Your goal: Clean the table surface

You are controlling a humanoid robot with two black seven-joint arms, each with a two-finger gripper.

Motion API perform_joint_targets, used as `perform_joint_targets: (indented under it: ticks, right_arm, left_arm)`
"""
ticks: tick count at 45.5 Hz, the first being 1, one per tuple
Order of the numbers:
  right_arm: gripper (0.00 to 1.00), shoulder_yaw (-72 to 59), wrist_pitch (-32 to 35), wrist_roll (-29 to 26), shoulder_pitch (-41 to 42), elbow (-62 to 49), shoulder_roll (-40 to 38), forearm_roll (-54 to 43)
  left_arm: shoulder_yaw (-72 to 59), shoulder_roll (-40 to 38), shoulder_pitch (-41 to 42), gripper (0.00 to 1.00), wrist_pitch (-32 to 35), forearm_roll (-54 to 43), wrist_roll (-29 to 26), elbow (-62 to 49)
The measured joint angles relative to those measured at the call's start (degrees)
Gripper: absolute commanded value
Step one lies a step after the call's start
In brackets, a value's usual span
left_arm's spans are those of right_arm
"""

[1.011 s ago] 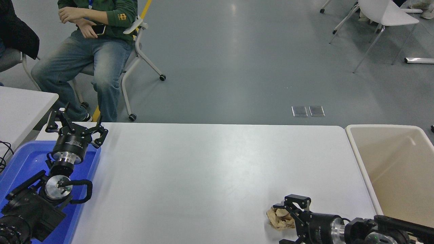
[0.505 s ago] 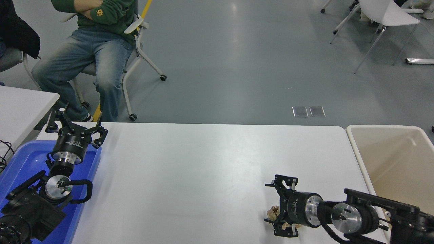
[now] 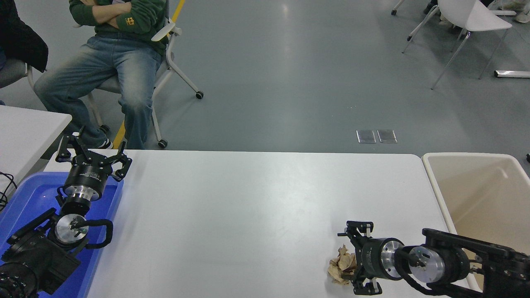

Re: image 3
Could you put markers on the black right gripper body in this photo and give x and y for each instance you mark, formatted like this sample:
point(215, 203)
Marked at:
point(370, 260)

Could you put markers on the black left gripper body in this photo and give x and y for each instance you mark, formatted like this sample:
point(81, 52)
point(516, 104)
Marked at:
point(85, 176)

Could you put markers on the blue plastic tray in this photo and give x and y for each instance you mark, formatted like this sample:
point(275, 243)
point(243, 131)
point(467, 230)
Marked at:
point(29, 198)

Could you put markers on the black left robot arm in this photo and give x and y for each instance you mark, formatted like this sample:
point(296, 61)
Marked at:
point(33, 256)

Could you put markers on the white bar on floor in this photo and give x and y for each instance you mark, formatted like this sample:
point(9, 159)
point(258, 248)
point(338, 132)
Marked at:
point(513, 74)

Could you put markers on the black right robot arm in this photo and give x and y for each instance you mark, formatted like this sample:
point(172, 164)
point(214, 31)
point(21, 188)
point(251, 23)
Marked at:
point(476, 260)

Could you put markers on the silver floor outlet cover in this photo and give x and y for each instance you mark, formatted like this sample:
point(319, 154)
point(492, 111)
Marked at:
point(366, 136)
point(387, 136)

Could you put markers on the large pale plastic bin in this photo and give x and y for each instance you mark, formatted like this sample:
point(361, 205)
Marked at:
point(480, 198)

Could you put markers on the chair leg with castor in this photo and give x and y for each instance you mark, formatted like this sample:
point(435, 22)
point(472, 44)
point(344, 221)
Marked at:
point(394, 13)

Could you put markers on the white chair with metal legs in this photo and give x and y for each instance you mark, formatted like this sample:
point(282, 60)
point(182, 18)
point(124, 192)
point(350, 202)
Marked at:
point(476, 16)

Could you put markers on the white side table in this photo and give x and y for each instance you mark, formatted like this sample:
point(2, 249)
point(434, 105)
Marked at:
point(25, 136)

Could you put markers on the grey chair with white frame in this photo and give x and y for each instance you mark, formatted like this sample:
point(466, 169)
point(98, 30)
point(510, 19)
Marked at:
point(12, 72)

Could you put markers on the grey chair with castors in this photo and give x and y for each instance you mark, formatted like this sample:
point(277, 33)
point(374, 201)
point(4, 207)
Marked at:
point(169, 56)

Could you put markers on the person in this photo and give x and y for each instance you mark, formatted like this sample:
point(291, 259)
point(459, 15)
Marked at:
point(124, 74)
point(20, 37)
point(521, 17)
point(430, 7)

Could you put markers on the crumpled tan paper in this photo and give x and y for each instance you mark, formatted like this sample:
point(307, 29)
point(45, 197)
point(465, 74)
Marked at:
point(341, 265)

